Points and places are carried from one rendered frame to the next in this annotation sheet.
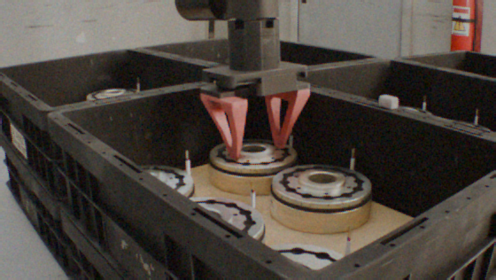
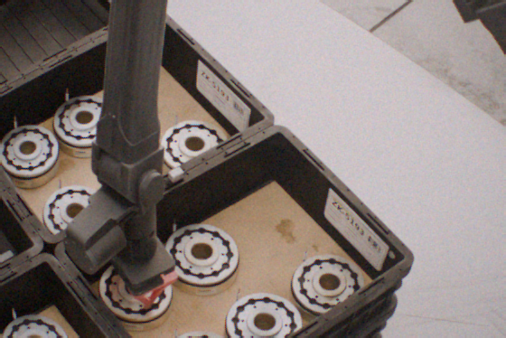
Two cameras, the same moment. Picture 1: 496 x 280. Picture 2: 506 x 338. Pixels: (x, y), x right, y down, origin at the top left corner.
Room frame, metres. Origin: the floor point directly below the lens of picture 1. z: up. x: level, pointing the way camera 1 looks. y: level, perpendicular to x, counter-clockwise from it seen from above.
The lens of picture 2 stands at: (0.51, 0.82, 2.11)
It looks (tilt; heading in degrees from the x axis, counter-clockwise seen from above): 50 degrees down; 264
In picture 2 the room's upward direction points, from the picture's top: 8 degrees clockwise
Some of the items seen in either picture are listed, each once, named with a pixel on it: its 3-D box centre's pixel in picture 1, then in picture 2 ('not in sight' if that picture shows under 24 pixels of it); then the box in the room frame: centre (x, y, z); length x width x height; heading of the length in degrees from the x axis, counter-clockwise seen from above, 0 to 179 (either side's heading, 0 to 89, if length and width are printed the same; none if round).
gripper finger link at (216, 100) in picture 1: (243, 116); (143, 277); (0.55, 0.01, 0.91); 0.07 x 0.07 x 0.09; 34
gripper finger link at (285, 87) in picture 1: (268, 111); not in sight; (0.57, -0.02, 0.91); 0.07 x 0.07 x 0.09; 34
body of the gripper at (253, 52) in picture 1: (253, 50); (134, 238); (0.56, -0.01, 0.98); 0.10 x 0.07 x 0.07; 124
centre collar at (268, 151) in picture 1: (253, 151); (135, 288); (0.56, -0.01, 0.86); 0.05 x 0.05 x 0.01
